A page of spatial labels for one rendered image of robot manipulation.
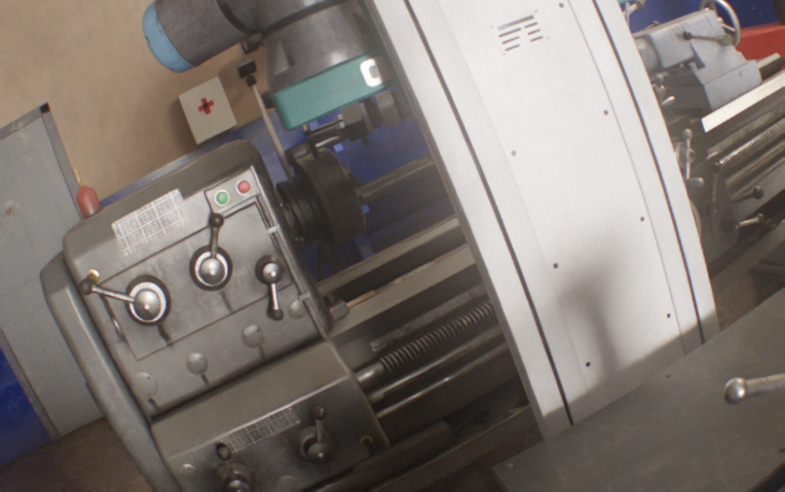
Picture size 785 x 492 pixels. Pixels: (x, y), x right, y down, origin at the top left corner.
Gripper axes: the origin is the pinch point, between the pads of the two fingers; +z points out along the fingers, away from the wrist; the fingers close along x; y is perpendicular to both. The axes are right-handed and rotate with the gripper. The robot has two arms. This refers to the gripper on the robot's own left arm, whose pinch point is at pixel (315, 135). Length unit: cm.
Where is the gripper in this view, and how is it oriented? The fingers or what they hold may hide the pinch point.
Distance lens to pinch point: 197.5
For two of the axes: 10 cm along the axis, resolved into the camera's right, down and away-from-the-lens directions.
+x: -1.6, -4.9, 8.6
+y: 3.0, 8.0, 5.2
